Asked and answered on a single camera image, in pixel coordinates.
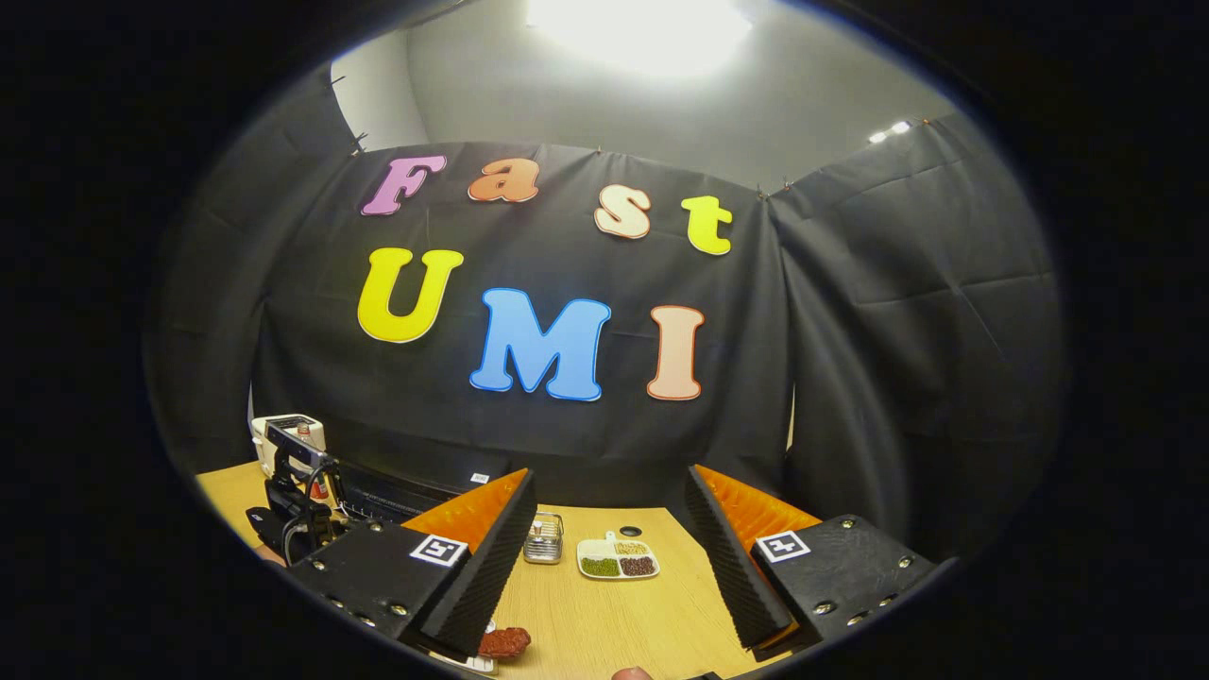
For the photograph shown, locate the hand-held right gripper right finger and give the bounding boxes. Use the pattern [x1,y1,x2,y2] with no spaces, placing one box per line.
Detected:
[686,463,945,653]

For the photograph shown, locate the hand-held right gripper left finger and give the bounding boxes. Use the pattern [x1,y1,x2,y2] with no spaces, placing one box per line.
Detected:
[283,467,537,662]

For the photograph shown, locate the reddish-brown grilled meat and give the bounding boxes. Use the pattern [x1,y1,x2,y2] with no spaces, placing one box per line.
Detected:
[477,626,533,659]

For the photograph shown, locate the black electric oven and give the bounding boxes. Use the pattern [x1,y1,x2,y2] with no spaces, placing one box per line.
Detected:
[332,451,516,526]

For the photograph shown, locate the white toaster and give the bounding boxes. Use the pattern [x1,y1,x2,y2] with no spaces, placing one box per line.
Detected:
[250,414,327,478]

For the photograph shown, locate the clear bottle with red label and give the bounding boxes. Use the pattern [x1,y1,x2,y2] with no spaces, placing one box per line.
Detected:
[296,423,332,502]

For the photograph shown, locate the small white ribbed tray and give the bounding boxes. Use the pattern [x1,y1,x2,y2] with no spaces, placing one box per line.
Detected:
[430,619,499,675]

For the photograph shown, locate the white divided dish of beans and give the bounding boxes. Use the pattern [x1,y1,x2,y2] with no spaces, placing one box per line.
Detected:
[576,531,662,581]

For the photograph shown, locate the large ceiling light panel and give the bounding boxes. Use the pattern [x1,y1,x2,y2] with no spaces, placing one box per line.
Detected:
[524,0,757,77]

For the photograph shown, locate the metal wire holder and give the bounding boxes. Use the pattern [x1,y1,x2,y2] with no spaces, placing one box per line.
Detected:
[524,511,566,566]

